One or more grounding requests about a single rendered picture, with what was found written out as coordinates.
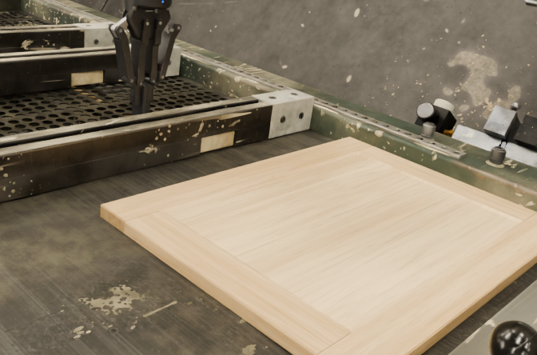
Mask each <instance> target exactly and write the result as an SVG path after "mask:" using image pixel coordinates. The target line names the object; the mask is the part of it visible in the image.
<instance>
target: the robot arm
mask: <svg viewBox="0 0 537 355"><path fill-rule="evenodd" d="M124 2H125V10H124V12H123V14H122V20H120V21H119V22H118V23H116V24H113V23H111V24H109V31H110V33H111V34H112V36H113V40H114V45H115V50H116V55H117V64H118V69H119V74H120V79H121V80H122V81H124V82H127V83H129V84H130V99H129V100H130V102H131V103H133V106H132V116H133V115H138V114H147V113H149V112H150V102H153V91H154V86H158V85H159V82H158V81H160V80H161V81H163V80H164V79H165V75H166V72H167V69H168V65H169V60H170V57H171V54H172V51H173V45H174V43H175V39H176V37H177V35H178V34H179V32H180V30H181V25H180V24H177V23H175V22H174V21H173V20H171V19H170V17H171V16H170V12H169V7H171V5H172V0H124ZM127 29H128V30H129V32H130V35H129V39H128V37H127V34H128V33H129V32H128V31H127ZM129 40H130V42H131V53H130V48H129Z"/></svg>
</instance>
